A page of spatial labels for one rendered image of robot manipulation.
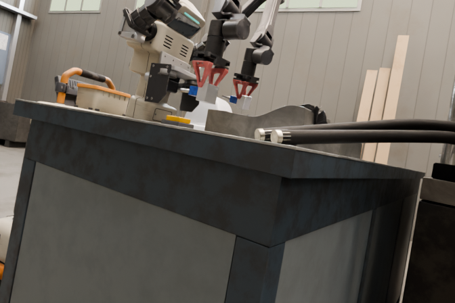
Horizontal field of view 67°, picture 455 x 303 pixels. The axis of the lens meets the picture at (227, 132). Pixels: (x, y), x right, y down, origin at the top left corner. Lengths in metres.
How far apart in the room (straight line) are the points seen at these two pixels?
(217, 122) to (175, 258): 0.77
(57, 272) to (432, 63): 4.43
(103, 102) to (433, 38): 3.96
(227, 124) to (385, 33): 3.80
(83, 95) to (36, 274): 1.04
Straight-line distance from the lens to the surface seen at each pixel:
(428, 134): 0.92
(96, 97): 1.67
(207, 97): 1.00
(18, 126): 6.70
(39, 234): 0.84
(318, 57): 4.84
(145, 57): 1.56
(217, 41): 1.03
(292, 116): 1.10
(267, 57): 1.34
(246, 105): 1.40
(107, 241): 0.65
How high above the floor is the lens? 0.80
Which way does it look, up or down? 1 degrees up
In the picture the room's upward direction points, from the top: 10 degrees clockwise
